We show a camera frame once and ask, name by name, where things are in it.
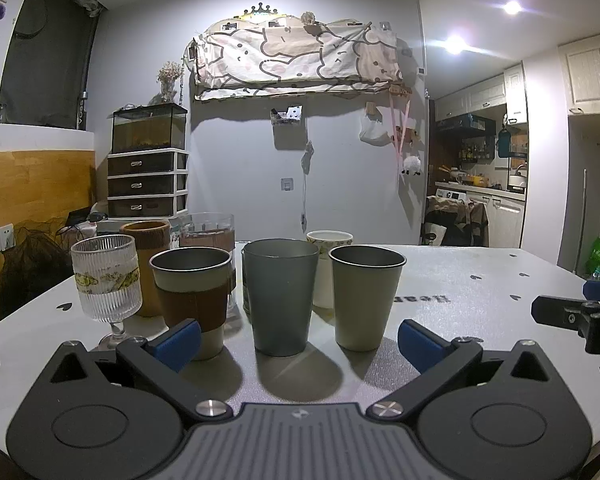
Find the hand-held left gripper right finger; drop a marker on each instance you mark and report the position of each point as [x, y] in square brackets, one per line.
[421, 347]

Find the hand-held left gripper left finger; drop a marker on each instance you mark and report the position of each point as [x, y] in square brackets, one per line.
[176, 346]

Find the metal cup with brown sleeve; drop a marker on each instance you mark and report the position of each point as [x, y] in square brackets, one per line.
[192, 300]

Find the pale green metal cup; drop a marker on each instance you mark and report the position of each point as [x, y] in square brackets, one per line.
[362, 305]

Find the brown knit sleeve cup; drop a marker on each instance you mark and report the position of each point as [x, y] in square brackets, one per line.
[147, 242]

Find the grey-blue plastic cup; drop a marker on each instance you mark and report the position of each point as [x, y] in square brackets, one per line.
[280, 300]

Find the white paper cup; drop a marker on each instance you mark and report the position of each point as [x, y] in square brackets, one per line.
[325, 280]

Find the white mop pole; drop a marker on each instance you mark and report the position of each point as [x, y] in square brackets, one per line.
[583, 220]

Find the ribbed glass goblet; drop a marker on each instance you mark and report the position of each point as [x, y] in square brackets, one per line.
[107, 280]

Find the clear glass tumbler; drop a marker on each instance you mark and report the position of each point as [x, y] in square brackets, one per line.
[207, 232]

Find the chair with draped clothes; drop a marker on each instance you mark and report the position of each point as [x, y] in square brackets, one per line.
[455, 222]

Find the white washing machine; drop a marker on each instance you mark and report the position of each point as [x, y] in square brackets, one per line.
[452, 199]

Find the white plastic drawer unit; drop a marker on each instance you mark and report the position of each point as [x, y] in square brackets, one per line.
[145, 185]

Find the black mesh cloth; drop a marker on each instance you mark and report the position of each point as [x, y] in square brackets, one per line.
[30, 270]

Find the teal hanging bag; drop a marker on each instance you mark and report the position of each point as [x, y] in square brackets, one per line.
[504, 144]

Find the white plush sheep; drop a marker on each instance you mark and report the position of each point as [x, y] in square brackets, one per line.
[411, 165]

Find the black kitchen shelf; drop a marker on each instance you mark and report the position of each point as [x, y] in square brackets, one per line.
[465, 125]

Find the glass fish tank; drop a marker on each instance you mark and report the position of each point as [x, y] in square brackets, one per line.
[147, 130]

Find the white hanging bag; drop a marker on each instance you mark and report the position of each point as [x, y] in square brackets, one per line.
[373, 132]

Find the dried flower vase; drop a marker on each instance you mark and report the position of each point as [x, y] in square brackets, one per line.
[169, 77]

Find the ceiling light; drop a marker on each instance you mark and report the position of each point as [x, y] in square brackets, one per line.
[512, 7]
[455, 44]

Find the dark window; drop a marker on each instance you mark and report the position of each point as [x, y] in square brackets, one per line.
[50, 55]

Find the gold crown decoration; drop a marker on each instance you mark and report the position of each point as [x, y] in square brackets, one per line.
[257, 10]

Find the white wall socket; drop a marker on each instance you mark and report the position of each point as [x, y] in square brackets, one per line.
[288, 184]

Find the white wall cabinet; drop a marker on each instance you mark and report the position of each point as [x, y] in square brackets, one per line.
[587, 72]

